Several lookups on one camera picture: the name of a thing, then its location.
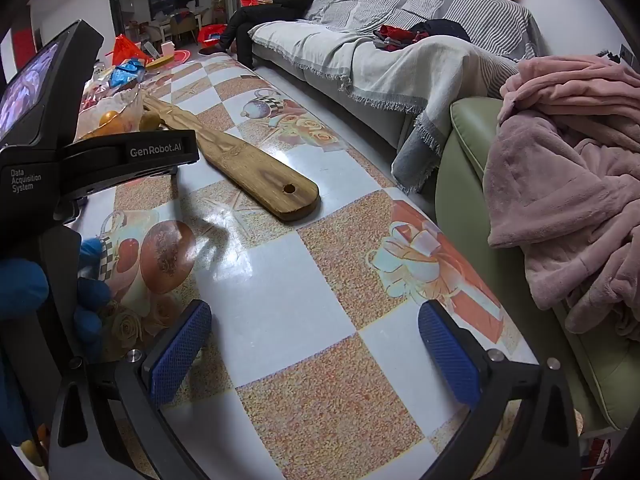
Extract dark folded clothing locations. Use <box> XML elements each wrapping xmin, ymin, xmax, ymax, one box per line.
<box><xmin>410</xmin><ymin>19</ymin><xmax>472</xmax><ymax>44</ymax></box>

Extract blue snack packet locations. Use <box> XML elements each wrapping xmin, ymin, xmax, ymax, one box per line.
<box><xmin>109</xmin><ymin>59</ymin><xmax>147</xmax><ymax>87</ymax></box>

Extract pink fleece blanket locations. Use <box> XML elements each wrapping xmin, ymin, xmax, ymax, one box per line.
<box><xmin>482</xmin><ymin>52</ymin><xmax>640</xmax><ymax>337</ymax></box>

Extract plastic bag of fruit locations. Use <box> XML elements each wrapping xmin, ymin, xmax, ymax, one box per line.
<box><xmin>75</xmin><ymin>82</ymin><xmax>146</xmax><ymax>142</ymax></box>

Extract red plastic bag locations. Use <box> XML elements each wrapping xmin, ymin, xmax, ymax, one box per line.
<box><xmin>112</xmin><ymin>34</ymin><xmax>147</xmax><ymax>66</ymax></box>

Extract person's left hand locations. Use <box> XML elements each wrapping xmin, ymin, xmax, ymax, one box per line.
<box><xmin>0</xmin><ymin>238</ymin><xmax>112</xmax><ymax>448</ymax></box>

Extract dining chair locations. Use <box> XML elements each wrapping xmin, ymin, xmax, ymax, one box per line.
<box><xmin>170</xmin><ymin>12</ymin><xmax>199</xmax><ymax>45</ymax></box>

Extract red folded clothing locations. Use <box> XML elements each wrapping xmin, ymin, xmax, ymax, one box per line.
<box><xmin>373</xmin><ymin>24</ymin><xmax>417</xmax><ymax>52</ymax></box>

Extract green armchair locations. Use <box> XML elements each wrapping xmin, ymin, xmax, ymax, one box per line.
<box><xmin>435</xmin><ymin>97</ymin><xmax>640</xmax><ymax>432</ymax></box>

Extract light grey fringed throw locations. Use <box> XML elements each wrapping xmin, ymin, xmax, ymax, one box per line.
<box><xmin>248</xmin><ymin>19</ymin><xmax>522</xmax><ymax>196</ymax></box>

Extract long wooden board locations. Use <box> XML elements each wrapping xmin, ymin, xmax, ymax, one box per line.
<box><xmin>142</xmin><ymin>95</ymin><xmax>321</xmax><ymax>222</ymax></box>

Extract checkered tablecloth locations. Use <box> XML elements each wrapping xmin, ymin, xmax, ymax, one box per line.
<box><xmin>65</xmin><ymin>52</ymin><xmax>547</xmax><ymax>480</ymax></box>

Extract dining table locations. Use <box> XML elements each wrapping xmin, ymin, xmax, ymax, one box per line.
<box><xmin>126</xmin><ymin>9</ymin><xmax>211</xmax><ymax>41</ymax></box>

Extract grey sofa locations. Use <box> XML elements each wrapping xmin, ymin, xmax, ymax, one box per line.
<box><xmin>247</xmin><ymin>0</ymin><xmax>540</xmax><ymax>197</ymax></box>

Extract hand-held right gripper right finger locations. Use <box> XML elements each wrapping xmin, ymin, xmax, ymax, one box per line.
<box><xmin>417</xmin><ymin>299</ymin><xmax>583</xmax><ymax>480</ymax></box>

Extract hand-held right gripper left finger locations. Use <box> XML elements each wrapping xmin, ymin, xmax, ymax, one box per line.
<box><xmin>47</xmin><ymin>299</ymin><xmax>213</xmax><ymax>480</ymax></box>

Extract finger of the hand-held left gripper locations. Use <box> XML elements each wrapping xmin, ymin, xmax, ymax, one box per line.
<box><xmin>52</xmin><ymin>165</ymin><xmax>180</xmax><ymax>224</ymax></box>

